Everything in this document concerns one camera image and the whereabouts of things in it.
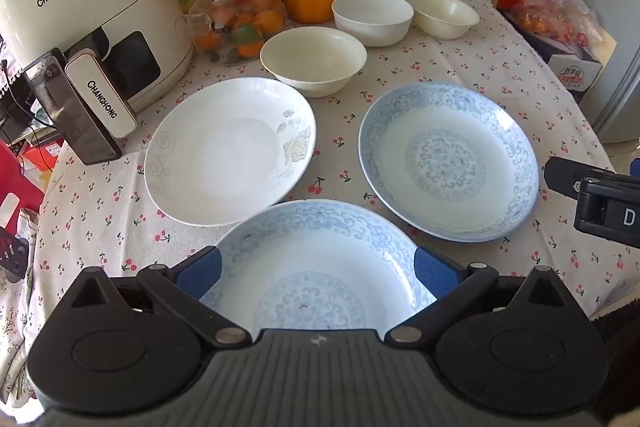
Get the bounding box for black device with cables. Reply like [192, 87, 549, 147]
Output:
[0, 69, 38, 130]

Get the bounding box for white plate with floral print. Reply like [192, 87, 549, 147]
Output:
[144, 77, 317, 228]

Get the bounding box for white bowl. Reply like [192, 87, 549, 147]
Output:
[331, 0, 415, 48]

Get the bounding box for white refrigerator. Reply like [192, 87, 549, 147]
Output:
[570, 0, 640, 144]

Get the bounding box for red plastic stool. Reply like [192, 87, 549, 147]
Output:
[0, 141, 47, 230]

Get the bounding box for small cream bowl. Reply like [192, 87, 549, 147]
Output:
[404, 0, 481, 40]

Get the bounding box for orange cardboard box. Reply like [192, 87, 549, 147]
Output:
[24, 138, 65, 168]

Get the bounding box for white printed cardboard box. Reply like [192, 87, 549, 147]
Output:
[546, 41, 619, 106]

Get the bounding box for black slotted holder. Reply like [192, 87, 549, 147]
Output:
[0, 227, 37, 280]

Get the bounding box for blue patterned plate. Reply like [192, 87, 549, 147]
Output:
[200, 199, 441, 333]
[359, 82, 540, 244]

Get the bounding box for wide cream bowl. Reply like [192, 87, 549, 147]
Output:
[260, 28, 368, 98]

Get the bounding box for cherry print tablecloth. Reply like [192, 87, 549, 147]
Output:
[0, 0, 640, 408]

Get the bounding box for brown fuzzy clothing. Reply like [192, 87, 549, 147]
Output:
[592, 299, 640, 427]

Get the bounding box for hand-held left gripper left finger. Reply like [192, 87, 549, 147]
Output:
[64, 246, 252, 348]

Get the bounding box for glass jar of small oranges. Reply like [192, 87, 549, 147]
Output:
[175, 0, 287, 66]

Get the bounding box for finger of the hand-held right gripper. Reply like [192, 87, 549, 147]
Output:
[544, 157, 601, 198]

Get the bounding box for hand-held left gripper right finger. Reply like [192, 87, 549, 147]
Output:
[385, 246, 576, 347]

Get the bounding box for air fryer drawer handle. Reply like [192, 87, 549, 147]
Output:
[22, 48, 139, 166]

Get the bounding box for plastic bag of small oranges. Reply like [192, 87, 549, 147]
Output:
[510, 0, 609, 58]

